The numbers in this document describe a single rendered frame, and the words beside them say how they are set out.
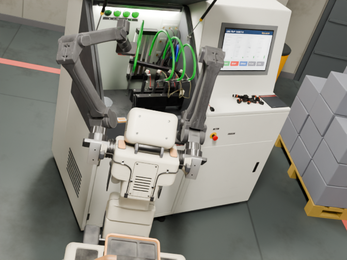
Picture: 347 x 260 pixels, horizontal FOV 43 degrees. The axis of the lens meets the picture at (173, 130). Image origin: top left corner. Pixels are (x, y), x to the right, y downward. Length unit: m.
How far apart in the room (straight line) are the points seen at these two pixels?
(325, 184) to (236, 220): 0.79
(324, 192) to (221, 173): 0.98
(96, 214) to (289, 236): 1.57
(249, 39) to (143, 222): 1.50
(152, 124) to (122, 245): 0.53
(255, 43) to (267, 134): 0.65
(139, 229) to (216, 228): 1.36
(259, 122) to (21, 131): 1.99
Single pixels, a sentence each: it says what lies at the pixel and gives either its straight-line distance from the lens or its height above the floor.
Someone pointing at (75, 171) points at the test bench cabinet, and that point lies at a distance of 3.00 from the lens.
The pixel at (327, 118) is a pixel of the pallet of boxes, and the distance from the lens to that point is 3.84.
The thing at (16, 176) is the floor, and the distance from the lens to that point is 3.47.
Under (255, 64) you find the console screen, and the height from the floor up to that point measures 1.19.
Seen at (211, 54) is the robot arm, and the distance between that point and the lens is 1.91.
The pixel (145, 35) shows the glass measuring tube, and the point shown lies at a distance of 2.89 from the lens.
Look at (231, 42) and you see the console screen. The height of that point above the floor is 1.33.
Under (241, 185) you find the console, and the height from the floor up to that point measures 0.27.
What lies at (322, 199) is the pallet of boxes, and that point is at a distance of 3.86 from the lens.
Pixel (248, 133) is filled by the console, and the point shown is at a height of 0.79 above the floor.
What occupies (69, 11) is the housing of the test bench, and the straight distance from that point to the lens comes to 2.96.
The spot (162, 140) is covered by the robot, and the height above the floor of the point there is 1.31.
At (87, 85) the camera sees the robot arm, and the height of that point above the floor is 1.43.
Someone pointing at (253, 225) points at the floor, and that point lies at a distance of 3.59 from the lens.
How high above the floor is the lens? 2.35
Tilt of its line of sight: 33 degrees down
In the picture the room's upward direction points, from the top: 17 degrees clockwise
